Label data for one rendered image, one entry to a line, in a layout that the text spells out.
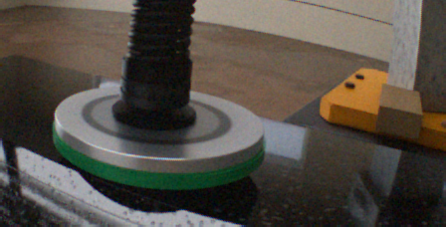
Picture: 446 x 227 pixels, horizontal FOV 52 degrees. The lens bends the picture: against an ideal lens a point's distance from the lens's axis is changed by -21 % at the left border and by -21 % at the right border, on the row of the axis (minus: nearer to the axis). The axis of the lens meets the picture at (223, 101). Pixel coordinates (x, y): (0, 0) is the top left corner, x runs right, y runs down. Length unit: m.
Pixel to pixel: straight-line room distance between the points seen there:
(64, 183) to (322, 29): 6.30
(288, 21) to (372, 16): 1.19
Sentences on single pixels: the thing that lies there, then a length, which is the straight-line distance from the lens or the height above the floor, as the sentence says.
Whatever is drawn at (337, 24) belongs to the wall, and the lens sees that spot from 6.68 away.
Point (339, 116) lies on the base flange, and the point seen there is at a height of 0.76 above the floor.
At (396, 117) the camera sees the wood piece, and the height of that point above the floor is 0.81.
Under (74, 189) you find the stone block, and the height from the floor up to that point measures 0.83.
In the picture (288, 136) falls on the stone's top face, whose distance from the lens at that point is 0.67.
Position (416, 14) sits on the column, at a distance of 1.17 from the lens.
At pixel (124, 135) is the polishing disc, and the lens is 0.48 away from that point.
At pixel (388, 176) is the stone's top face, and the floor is 0.85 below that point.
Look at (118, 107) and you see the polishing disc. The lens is 0.53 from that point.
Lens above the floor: 1.06
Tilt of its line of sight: 16 degrees down
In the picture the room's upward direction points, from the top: 6 degrees clockwise
